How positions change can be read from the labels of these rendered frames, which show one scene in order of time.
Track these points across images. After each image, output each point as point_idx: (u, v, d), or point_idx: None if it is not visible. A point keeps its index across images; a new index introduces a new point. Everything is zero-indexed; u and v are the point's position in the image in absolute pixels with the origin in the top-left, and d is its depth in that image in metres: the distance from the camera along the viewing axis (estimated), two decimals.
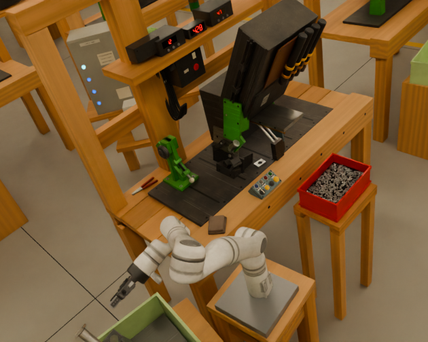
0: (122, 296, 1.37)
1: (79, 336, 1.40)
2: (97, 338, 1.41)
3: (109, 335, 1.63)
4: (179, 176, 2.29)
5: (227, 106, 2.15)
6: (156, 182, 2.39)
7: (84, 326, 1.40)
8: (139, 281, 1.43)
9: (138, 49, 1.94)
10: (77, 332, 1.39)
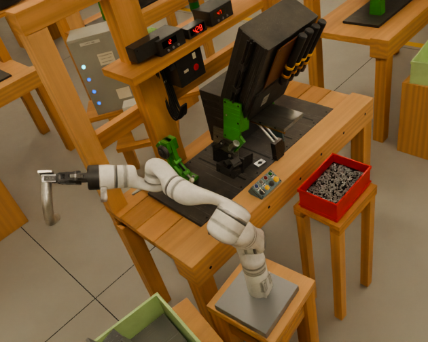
0: (60, 178, 1.25)
1: (41, 176, 1.27)
2: (51, 191, 1.28)
3: (109, 335, 1.63)
4: None
5: (227, 106, 2.15)
6: None
7: (52, 172, 1.28)
8: (87, 183, 1.28)
9: (138, 49, 1.94)
10: (43, 170, 1.27)
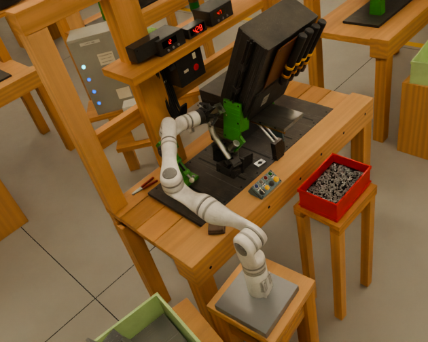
0: (206, 104, 2.16)
1: (219, 107, 2.18)
2: None
3: (109, 335, 1.63)
4: None
5: (227, 106, 2.15)
6: (156, 182, 2.39)
7: (215, 107, 2.15)
8: None
9: (138, 49, 1.94)
10: (219, 105, 2.17)
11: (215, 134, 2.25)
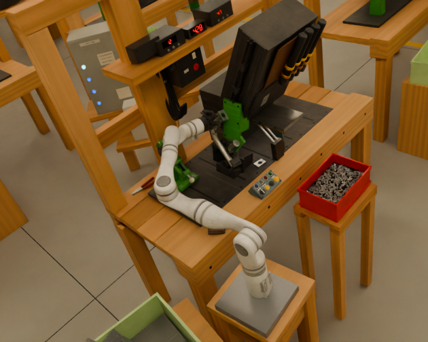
0: (210, 112, 2.16)
1: (223, 115, 2.19)
2: (215, 121, 2.20)
3: (109, 335, 1.63)
4: (179, 176, 2.29)
5: (227, 106, 2.15)
6: None
7: (219, 115, 2.16)
8: None
9: (138, 49, 1.94)
10: (223, 112, 2.17)
11: (218, 141, 2.26)
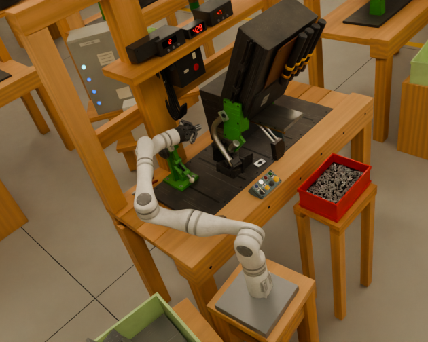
0: (189, 124, 2.07)
1: (223, 115, 2.18)
2: (215, 122, 2.20)
3: (109, 335, 1.63)
4: (179, 176, 2.29)
5: (227, 106, 2.15)
6: (156, 182, 2.39)
7: (219, 115, 2.16)
8: None
9: (138, 49, 1.94)
10: (223, 112, 2.17)
11: (219, 142, 2.25)
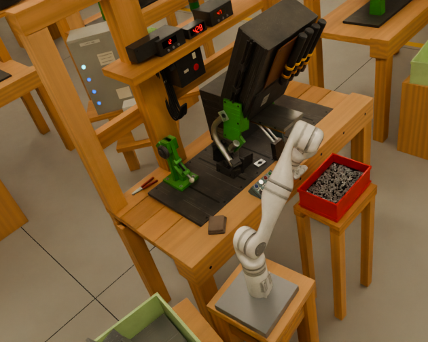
0: None
1: (223, 115, 2.18)
2: (215, 122, 2.20)
3: (109, 335, 1.63)
4: (179, 176, 2.29)
5: (227, 106, 2.15)
6: (156, 182, 2.39)
7: (219, 115, 2.16)
8: None
9: (138, 49, 1.94)
10: (223, 112, 2.17)
11: (219, 142, 2.25)
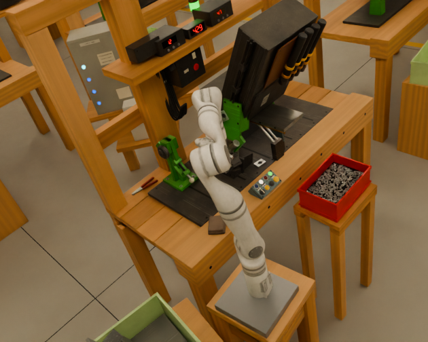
0: None
1: (223, 115, 2.18)
2: None
3: (109, 335, 1.63)
4: (179, 176, 2.29)
5: (227, 106, 2.15)
6: (156, 182, 2.39)
7: None
8: None
9: (138, 49, 1.94)
10: (223, 112, 2.17)
11: None
